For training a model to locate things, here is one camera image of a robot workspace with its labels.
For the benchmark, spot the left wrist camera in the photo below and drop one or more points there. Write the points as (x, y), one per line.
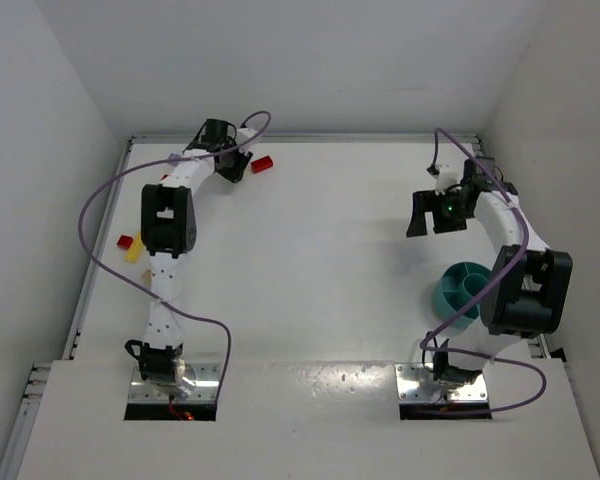
(246, 137)

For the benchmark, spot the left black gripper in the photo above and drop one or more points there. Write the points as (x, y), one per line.
(235, 165)

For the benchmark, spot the small red lego brick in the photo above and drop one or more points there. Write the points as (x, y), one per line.
(125, 242)

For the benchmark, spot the beige lego brick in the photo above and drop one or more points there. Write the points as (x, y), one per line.
(146, 278)

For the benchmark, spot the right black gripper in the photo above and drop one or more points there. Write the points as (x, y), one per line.
(431, 211)

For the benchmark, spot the long yellow lego brick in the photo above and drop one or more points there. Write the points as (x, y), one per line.
(135, 250)

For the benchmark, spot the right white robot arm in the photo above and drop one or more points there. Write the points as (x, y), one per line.
(521, 296)

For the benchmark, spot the teal divided round container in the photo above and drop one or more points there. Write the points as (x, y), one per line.
(460, 283)

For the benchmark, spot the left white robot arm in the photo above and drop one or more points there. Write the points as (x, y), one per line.
(169, 232)

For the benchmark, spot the red lego brick top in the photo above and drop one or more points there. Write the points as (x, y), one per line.
(261, 164)

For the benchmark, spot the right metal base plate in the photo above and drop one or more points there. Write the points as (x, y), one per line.
(416, 386)

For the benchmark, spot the lilac lego brick upper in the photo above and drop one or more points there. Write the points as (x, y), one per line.
(173, 160)

